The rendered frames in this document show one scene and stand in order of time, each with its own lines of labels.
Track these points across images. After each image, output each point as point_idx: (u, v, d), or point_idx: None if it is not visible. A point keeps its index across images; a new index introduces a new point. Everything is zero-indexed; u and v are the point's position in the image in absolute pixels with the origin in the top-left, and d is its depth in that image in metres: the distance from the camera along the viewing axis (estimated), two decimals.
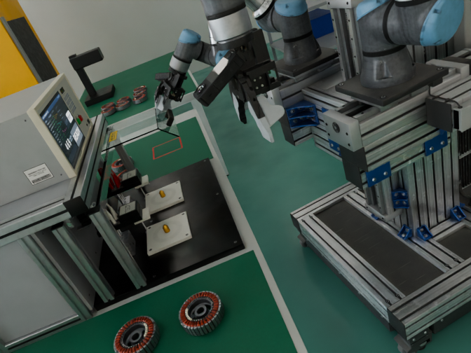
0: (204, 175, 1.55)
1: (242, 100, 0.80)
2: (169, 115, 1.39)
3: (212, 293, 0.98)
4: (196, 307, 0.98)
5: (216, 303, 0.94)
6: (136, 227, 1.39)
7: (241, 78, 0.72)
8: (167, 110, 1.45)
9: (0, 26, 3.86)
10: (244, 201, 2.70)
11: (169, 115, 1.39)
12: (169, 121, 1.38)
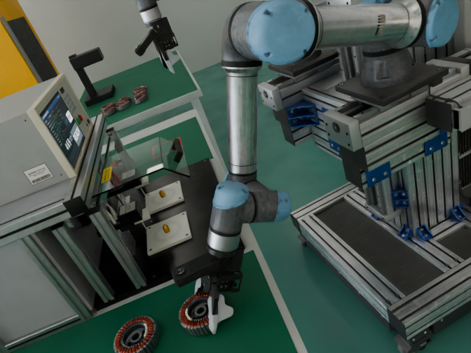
0: (204, 175, 1.55)
1: None
2: (177, 148, 1.11)
3: None
4: (196, 307, 0.98)
5: None
6: (136, 227, 1.39)
7: (214, 278, 0.89)
8: (174, 141, 1.17)
9: (0, 26, 3.86)
10: None
11: (177, 148, 1.11)
12: (178, 156, 1.10)
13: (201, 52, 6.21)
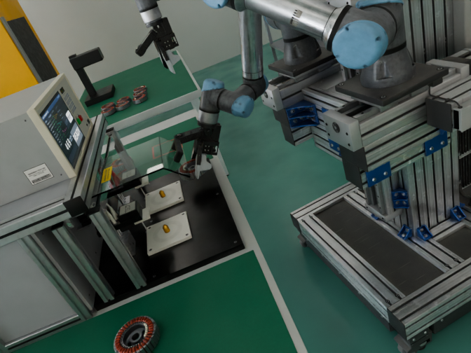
0: (204, 175, 1.55)
1: None
2: (177, 148, 1.11)
3: None
4: (190, 167, 1.50)
5: None
6: (136, 227, 1.39)
7: (199, 141, 1.39)
8: (174, 141, 1.17)
9: (0, 26, 3.86)
10: (244, 201, 2.70)
11: (177, 148, 1.11)
12: (178, 156, 1.10)
13: (201, 52, 6.21)
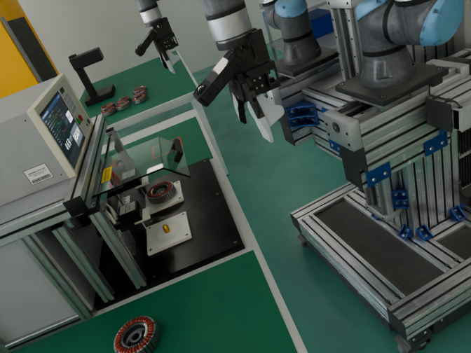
0: (204, 175, 1.55)
1: (242, 100, 0.80)
2: (177, 148, 1.11)
3: (171, 182, 1.50)
4: (160, 190, 1.51)
5: (169, 187, 1.46)
6: (136, 227, 1.39)
7: (241, 78, 0.72)
8: (174, 141, 1.17)
9: (0, 26, 3.86)
10: (244, 201, 2.70)
11: (177, 148, 1.11)
12: (178, 156, 1.10)
13: (201, 52, 6.21)
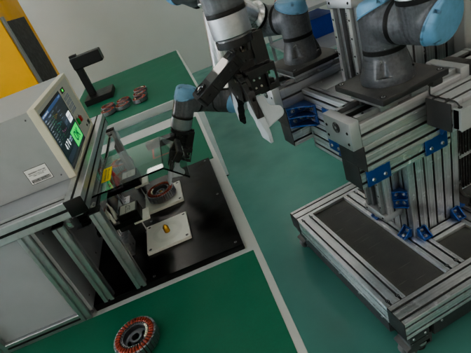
0: (204, 175, 1.55)
1: (241, 100, 0.80)
2: (177, 148, 1.11)
3: (171, 182, 1.50)
4: (160, 190, 1.51)
5: (169, 187, 1.46)
6: (136, 227, 1.39)
7: (240, 78, 0.72)
8: (174, 141, 1.17)
9: (0, 26, 3.86)
10: (244, 201, 2.70)
11: (177, 148, 1.11)
12: (178, 156, 1.10)
13: (201, 52, 6.21)
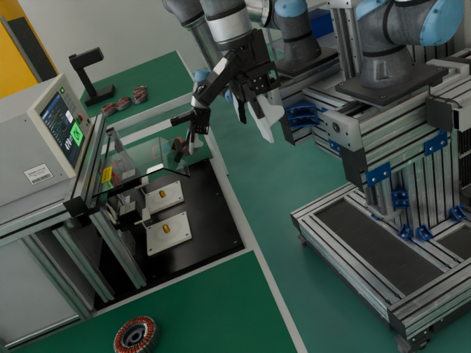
0: (204, 175, 1.55)
1: (242, 100, 0.80)
2: (177, 148, 1.11)
3: None
4: (186, 146, 1.75)
5: None
6: (136, 227, 1.39)
7: (241, 79, 0.72)
8: (174, 141, 1.17)
9: (0, 26, 3.86)
10: (244, 201, 2.70)
11: (177, 148, 1.11)
12: (178, 156, 1.10)
13: None
